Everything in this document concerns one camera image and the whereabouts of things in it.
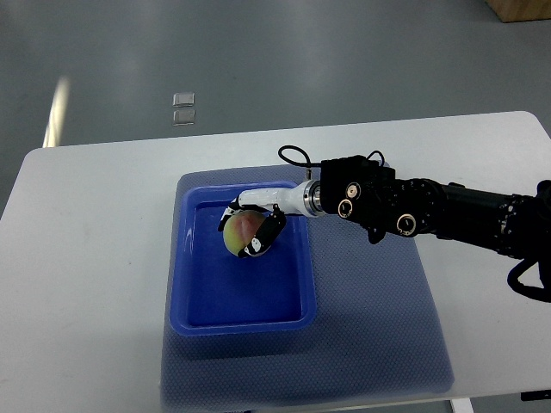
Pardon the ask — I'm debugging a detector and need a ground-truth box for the metal floor plate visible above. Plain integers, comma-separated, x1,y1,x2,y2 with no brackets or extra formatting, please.
172,108,195,126
172,92,195,108

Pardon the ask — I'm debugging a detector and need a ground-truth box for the lower metal floor plate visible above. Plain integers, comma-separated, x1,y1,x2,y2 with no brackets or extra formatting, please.
172,108,195,126

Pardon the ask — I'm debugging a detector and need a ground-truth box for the upper metal floor plate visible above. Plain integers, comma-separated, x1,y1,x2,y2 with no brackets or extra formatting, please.
172,92,195,108

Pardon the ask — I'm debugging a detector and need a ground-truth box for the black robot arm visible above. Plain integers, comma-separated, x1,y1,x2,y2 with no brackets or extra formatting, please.
301,155,550,303

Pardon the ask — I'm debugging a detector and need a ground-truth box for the wooden box corner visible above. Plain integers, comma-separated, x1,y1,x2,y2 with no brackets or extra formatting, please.
486,0,550,23

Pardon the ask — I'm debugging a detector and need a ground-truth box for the blue mesh mat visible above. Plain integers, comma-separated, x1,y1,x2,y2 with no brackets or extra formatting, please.
160,165,454,412

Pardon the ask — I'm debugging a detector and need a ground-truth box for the yellow red peach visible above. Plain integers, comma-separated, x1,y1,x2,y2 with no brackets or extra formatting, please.
222,210,277,258

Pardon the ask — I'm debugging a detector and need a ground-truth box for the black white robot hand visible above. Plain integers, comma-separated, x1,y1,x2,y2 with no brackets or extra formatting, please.
218,180,324,245

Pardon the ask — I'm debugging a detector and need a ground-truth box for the blue plastic tray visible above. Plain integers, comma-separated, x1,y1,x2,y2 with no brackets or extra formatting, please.
167,182,317,337

